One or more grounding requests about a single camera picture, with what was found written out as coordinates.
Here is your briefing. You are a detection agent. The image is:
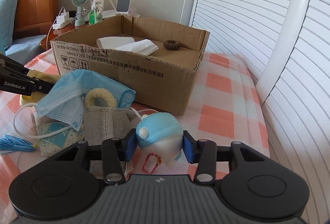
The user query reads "yellow cloth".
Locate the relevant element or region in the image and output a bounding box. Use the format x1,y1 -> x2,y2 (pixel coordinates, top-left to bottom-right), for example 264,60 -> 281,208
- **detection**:
20,69 -> 61,106

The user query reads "blue surgical face mask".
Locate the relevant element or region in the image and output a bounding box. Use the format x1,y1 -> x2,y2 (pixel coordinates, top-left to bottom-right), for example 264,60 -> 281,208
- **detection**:
35,69 -> 135,131

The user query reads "grey linen pouch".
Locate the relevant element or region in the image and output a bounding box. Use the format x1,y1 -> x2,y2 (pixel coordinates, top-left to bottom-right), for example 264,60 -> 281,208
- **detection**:
83,106 -> 136,145

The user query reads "blue-capped plush toy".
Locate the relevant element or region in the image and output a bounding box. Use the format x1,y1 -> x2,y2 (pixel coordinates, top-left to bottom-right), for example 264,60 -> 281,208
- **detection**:
136,112 -> 184,167

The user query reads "wooden nightstand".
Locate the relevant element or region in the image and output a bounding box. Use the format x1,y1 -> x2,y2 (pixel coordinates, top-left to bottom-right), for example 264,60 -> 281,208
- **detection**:
39,22 -> 88,51

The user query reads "pink bead loop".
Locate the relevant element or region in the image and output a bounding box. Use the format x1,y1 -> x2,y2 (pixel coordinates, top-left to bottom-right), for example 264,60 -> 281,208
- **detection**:
142,152 -> 162,174

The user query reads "orange checked tablecloth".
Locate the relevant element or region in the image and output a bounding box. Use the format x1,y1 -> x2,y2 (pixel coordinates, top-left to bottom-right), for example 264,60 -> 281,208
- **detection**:
1,49 -> 270,223

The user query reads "blue tassel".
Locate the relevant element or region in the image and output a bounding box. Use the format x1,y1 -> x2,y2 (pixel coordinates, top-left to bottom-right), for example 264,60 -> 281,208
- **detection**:
0,134 -> 35,153

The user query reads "white power strip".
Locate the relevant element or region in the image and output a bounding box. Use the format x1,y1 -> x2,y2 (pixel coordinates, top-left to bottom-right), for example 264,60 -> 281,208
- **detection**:
52,11 -> 74,30

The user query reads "blue pillow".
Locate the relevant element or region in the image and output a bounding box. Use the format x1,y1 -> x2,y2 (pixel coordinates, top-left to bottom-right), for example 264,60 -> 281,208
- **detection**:
0,0 -> 18,55

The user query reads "green bottle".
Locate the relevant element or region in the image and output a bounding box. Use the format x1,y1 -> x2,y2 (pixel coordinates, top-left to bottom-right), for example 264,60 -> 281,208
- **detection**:
88,2 -> 96,25

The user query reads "green desk fan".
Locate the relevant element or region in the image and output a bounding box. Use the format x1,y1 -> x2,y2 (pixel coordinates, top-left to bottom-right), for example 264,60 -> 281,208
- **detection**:
71,0 -> 88,26

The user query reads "brown cardboard box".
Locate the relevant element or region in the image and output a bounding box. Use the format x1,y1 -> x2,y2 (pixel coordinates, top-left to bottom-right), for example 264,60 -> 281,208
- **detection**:
50,15 -> 209,115

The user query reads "white folded tissue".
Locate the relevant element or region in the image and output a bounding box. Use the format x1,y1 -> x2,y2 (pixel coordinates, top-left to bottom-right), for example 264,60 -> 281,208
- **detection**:
96,36 -> 159,56

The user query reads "brown hair scrunchie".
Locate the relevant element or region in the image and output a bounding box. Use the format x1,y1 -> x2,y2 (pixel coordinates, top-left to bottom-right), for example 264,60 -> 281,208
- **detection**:
163,40 -> 181,50

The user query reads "grey small screen device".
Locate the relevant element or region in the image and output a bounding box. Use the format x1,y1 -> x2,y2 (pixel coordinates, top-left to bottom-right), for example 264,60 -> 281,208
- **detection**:
116,0 -> 130,14

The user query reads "cream round knitted ring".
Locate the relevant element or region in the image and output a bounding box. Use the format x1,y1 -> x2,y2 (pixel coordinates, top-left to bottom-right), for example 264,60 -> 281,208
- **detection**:
84,87 -> 118,110

